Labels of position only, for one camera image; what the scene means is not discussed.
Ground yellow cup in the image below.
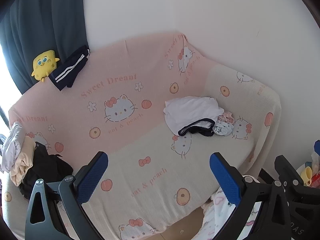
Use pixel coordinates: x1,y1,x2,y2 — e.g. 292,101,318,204
300,166,313,187

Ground navy white-striped shorts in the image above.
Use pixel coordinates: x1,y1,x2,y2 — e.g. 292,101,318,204
48,45,91,92

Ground cream garment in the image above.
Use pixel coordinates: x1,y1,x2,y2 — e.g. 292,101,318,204
10,140,35,187

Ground window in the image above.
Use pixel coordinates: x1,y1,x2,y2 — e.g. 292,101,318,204
0,47,23,130

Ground white cartoon print garment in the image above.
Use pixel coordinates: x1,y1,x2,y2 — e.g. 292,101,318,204
212,123,234,137

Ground yellow plush toy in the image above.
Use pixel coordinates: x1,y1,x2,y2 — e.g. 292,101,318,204
31,50,60,82

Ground pink cat print sofa cover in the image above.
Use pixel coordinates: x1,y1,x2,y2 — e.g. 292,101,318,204
2,31,282,240

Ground white navy-trimmed t-shirt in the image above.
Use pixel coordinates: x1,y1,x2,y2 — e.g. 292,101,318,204
164,96,225,137

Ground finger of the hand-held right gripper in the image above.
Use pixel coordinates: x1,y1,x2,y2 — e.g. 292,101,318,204
274,155,320,203

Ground pink printed garment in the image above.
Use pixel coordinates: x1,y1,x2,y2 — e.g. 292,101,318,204
217,112,235,124

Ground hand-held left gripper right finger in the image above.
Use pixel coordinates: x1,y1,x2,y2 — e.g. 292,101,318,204
209,152,292,240

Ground pale grey garment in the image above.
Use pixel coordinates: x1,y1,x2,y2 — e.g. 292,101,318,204
0,121,24,173

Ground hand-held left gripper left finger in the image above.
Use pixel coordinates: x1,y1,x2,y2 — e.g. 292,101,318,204
25,151,109,240

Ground black garment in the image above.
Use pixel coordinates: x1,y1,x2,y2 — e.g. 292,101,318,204
19,141,75,200

